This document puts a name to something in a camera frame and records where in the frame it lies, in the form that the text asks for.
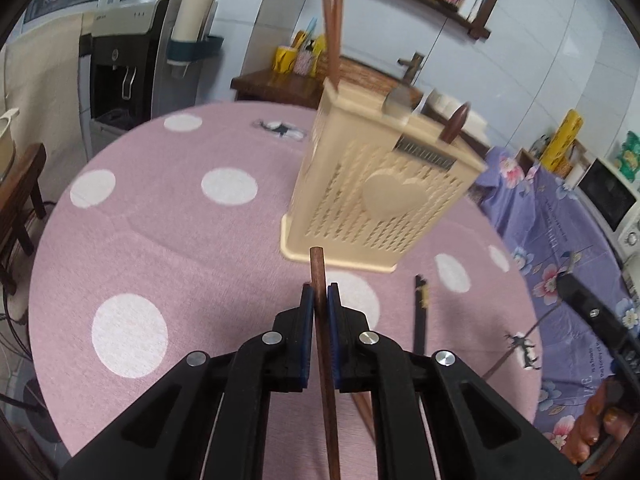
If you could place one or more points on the dark wooden counter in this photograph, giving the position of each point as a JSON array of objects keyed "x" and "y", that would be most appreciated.
[{"x": 269, "y": 86}]

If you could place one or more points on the pink polka dot tablecloth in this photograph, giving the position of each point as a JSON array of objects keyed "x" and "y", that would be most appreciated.
[{"x": 168, "y": 242}]

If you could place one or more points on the bronze faucet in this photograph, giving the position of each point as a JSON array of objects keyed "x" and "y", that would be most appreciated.
[{"x": 412, "y": 67}]

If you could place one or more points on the black chopstick gold band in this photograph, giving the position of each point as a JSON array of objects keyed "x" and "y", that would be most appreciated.
[{"x": 421, "y": 303}]

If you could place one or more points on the cream plastic utensil holder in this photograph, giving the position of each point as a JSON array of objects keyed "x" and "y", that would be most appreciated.
[{"x": 371, "y": 185}]

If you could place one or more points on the water dispenser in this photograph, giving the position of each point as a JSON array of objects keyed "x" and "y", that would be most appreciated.
[{"x": 127, "y": 43}]

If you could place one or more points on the yellow package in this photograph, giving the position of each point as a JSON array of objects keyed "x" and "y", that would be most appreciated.
[{"x": 561, "y": 141}]

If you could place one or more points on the yellow mug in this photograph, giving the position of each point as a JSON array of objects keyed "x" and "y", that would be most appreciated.
[{"x": 284, "y": 60}]

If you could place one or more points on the white microwave oven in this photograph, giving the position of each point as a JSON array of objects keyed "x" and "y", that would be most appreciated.
[{"x": 614, "y": 203}]

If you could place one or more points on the right hand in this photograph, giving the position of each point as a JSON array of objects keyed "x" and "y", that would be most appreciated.
[{"x": 592, "y": 424}]

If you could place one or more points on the woven basket sink bowl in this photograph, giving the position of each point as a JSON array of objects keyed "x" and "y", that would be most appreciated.
[{"x": 356, "y": 72}]

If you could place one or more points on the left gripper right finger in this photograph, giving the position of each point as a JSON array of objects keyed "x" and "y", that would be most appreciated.
[{"x": 339, "y": 338}]

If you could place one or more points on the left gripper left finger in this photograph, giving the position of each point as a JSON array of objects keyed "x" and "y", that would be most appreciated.
[{"x": 299, "y": 341}]

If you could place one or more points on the wooden chair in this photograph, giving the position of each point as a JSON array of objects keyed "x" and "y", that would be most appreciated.
[{"x": 20, "y": 187}]

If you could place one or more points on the brown chopstick pair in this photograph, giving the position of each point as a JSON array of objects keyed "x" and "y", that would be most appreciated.
[{"x": 363, "y": 405}]

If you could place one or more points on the grey metal ladle spoon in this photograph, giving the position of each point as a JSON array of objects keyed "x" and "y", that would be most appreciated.
[{"x": 397, "y": 103}]

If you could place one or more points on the brown chopstick in holder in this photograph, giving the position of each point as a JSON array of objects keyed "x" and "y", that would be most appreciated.
[{"x": 327, "y": 7}]

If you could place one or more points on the purple floral cloth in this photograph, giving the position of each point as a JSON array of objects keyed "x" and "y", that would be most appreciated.
[{"x": 547, "y": 229}]

